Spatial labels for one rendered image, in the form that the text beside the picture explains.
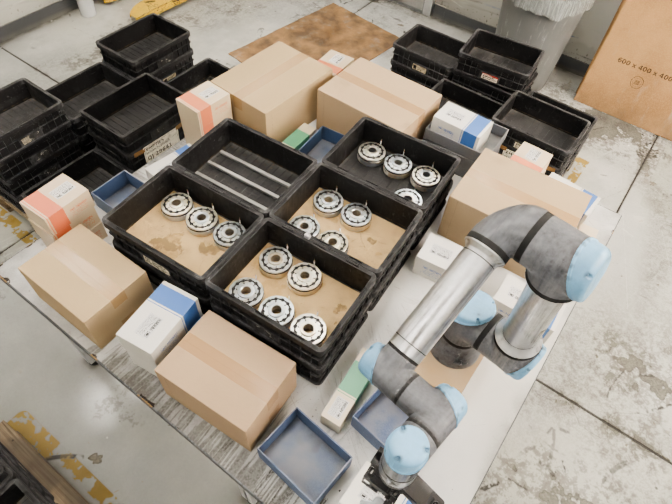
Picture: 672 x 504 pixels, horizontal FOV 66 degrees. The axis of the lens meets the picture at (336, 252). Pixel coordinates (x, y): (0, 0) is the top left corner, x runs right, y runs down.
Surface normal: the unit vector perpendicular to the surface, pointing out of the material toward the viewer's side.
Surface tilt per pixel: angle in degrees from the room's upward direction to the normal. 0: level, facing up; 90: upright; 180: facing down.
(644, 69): 76
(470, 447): 0
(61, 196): 0
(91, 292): 0
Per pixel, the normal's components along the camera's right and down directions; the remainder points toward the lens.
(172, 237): 0.05, -0.60
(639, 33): -0.56, 0.50
